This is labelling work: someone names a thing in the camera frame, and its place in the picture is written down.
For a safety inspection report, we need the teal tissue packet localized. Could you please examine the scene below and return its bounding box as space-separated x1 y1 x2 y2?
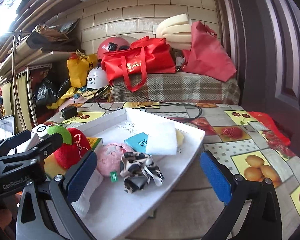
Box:
124 133 148 153

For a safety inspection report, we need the red plush apple toy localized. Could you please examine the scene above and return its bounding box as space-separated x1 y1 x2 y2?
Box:
47 125 91 170

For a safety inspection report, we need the brown wooden door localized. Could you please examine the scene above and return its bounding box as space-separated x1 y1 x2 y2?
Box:
216 0 300 158

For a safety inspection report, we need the white foam block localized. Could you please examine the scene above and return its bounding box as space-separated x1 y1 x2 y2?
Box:
125 108 178 155

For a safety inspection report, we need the red tote bag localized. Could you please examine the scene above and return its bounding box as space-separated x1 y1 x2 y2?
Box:
101 36 176 92

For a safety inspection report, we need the yellow sponge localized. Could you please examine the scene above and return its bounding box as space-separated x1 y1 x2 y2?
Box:
44 154 66 179
175 129 184 147

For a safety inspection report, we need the black white patterned cloth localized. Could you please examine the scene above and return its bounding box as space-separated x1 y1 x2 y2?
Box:
120 152 164 193

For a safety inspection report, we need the white cardboard box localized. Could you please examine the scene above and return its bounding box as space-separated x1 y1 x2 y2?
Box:
78 108 205 239

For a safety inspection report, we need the red plastic bag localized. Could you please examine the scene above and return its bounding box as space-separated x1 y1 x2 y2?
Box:
248 111 290 146

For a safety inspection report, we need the pink plush ball toy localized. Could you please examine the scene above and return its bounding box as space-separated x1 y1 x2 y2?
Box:
96 143 134 177

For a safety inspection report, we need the dark red fabric bag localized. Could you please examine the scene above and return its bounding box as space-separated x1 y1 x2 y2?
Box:
182 21 237 82

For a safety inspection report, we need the red helmet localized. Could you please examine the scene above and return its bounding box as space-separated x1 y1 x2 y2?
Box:
97 36 130 61

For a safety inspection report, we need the left hand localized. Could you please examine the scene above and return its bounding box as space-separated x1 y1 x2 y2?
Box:
0 193 21 231

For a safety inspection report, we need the black plastic bag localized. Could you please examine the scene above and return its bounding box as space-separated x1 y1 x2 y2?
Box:
34 78 70 106

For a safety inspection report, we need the black power adapter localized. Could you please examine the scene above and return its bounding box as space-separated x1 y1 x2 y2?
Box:
61 106 78 120

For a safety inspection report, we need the plaid blanket covered furniture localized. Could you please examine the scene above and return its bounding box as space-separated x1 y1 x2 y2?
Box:
109 72 240 105

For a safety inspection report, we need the cream foam roll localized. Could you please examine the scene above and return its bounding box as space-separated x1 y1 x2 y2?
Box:
155 14 192 50

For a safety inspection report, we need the white round device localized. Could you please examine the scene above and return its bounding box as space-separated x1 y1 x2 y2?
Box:
31 124 49 140

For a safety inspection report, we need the yellow shopping bag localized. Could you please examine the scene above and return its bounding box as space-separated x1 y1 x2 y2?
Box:
66 49 97 88

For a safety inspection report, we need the black cable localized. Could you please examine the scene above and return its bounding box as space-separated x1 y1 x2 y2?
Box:
97 84 203 124

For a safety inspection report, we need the fruit pattern tablecloth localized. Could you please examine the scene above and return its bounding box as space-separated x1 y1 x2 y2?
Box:
47 102 300 239

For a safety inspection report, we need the smartphone on stand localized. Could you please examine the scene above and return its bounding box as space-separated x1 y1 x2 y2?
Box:
0 115 15 141

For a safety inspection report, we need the white helmet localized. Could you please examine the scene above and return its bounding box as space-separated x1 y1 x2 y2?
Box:
87 67 109 89

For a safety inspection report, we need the metal shelf rack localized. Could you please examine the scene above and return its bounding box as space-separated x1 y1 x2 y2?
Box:
0 29 81 132

